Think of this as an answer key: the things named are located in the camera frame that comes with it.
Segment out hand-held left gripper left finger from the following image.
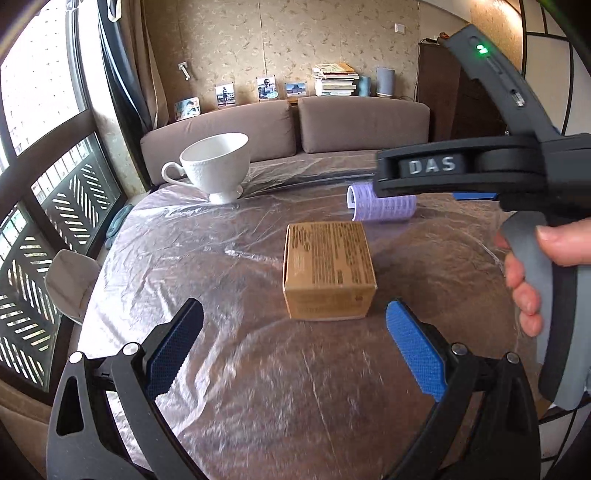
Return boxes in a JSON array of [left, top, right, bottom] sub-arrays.
[[46, 298, 205, 480]]

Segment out purple hair roller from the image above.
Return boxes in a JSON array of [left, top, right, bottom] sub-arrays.
[[346, 182, 417, 224]]

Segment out teal soft item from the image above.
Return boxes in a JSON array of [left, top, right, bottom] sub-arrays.
[[105, 205, 133, 248]]

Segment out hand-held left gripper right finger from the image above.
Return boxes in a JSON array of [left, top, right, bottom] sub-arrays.
[[376, 299, 541, 480]]

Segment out white panelled sliding door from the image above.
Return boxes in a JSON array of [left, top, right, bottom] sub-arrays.
[[519, 0, 591, 462]]

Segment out dark wooden cabinet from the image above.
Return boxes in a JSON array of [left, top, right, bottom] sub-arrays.
[[418, 39, 509, 141]]

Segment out brown sofa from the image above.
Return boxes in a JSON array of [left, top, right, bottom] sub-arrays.
[[140, 97, 431, 191]]

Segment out person's right hand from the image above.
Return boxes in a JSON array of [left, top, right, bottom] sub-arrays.
[[494, 225, 591, 337]]

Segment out dark curtain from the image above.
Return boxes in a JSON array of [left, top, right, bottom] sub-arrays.
[[97, 0, 154, 185]]

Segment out leaning photo print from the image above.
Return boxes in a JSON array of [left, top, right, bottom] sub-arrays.
[[174, 97, 201, 121]]

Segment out window with dark frame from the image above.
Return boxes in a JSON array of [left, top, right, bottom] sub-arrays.
[[0, 0, 129, 403]]

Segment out stack of books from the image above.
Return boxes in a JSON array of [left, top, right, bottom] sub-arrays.
[[312, 63, 360, 97]]

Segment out brown cardboard box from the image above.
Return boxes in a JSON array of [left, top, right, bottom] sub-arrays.
[[283, 222, 378, 321]]

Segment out grey cylinder speaker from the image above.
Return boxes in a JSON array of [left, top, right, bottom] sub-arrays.
[[375, 67, 396, 99]]

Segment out white chair seat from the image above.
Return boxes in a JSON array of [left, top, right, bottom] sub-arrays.
[[45, 250, 102, 326]]

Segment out white teacup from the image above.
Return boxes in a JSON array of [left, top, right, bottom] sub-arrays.
[[161, 132, 250, 205]]

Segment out brown sofa back cushion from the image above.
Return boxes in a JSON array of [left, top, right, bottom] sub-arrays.
[[141, 100, 297, 185], [298, 97, 431, 154]]

